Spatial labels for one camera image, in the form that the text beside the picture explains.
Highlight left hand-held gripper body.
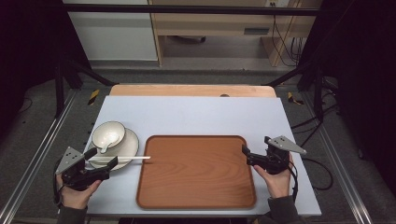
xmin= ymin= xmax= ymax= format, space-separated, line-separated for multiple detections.
xmin=55 ymin=147 xmax=110 ymax=191

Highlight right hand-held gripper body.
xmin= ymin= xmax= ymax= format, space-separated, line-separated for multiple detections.
xmin=263 ymin=135 xmax=307 ymax=175

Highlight person's right hand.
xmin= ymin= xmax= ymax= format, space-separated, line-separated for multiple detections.
xmin=252 ymin=153 xmax=295 ymax=200

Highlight person's left hand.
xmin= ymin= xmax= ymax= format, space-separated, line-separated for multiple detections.
xmin=56 ymin=174 xmax=103 ymax=210

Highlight white plate with dark rim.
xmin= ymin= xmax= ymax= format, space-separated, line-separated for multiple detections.
xmin=87 ymin=128 xmax=140 ymax=172

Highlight white ceramic spoon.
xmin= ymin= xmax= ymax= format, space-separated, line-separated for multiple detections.
xmin=98 ymin=132 xmax=120 ymax=155

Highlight white bowl with dark rim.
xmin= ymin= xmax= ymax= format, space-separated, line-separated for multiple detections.
xmin=91 ymin=120 xmax=127 ymax=150

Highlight yellow black floor tape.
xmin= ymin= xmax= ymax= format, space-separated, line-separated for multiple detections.
xmin=87 ymin=89 xmax=101 ymax=106
xmin=287 ymin=91 xmax=305 ymax=106

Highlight brown wooden tray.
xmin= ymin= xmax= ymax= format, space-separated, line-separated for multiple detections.
xmin=135 ymin=134 xmax=258 ymax=210

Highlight wooden table under white board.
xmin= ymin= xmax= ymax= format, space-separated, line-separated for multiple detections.
xmin=108 ymin=83 xmax=277 ymax=98

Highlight black curtain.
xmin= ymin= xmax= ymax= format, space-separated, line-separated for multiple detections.
xmin=0 ymin=0 xmax=92 ymax=138
xmin=300 ymin=0 xmax=396 ymax=200

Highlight white cabinet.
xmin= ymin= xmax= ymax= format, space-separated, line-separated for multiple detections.
xmin=62 ymin=0 xmax=159 ymax=62

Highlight light wooden desk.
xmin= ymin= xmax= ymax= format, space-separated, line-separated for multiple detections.
xmin=148 ymin=0 xmax=323 ymax=68

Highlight black metal crossbar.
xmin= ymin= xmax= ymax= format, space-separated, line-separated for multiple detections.
xmin=64 ymin=4 xmax=321 ymax=17

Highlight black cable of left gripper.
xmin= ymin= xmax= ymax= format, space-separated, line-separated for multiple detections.
xmin=51 ymin=158 xmax=68 ymax=209

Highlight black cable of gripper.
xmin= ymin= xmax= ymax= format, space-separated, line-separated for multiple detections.
xmin=288 ymin=157 xmax=334 ymax=203
xmin=51 ymin=158 xmax=68 ymax=209

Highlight aluminium floor rail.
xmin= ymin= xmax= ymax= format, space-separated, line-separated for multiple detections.
xmin=300 ymin=91 xmax=375 ymax=224
xmin=0 ymin=88 xmax=78 ymax=224

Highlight black floor cables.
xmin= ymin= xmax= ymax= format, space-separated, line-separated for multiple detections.
xmin=290 ymin=76 xmax=341 ymax=148

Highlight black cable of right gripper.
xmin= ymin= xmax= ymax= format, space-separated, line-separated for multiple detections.
xmin=288 ymin=157 xmax=334 ymax=203

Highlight black metal frame leg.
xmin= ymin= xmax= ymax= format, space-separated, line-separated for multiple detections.
xmin=264 ymin=57 xmax=341 ymax=123
xmin=53 ymin=57 xmax=118 ymax=119

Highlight black cables under desk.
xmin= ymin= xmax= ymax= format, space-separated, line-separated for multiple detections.
xmin=270 ymin=13 xmax=306 ymax=67

